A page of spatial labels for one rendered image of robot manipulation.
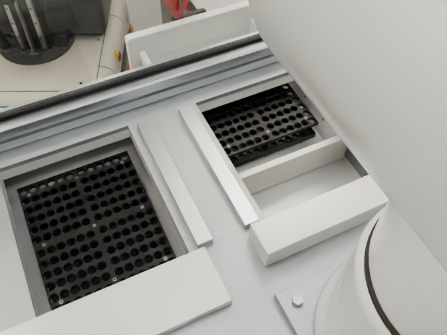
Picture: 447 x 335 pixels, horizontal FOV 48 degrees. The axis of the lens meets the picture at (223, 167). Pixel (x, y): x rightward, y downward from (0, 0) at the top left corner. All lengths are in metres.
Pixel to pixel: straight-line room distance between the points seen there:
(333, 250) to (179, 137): 0.28
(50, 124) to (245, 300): 0.39
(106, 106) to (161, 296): 0.32
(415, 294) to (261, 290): 0.28
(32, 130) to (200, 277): 0.34
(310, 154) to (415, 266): 0.47
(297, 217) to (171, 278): 0.18
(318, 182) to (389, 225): 0.47
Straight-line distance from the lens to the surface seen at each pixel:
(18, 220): 0.87
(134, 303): 0.63
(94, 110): 0.80
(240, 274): 0.65
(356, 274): 0.47
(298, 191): 0.86
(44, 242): 0.76
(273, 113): 0.87
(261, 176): 0.81
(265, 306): 0.63
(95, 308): 0.63
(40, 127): 0.80
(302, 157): 0.83
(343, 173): 0.90
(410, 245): 0.40
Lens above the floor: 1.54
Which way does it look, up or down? 54 degrees down
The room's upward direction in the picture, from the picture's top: 2 degrees clockwise
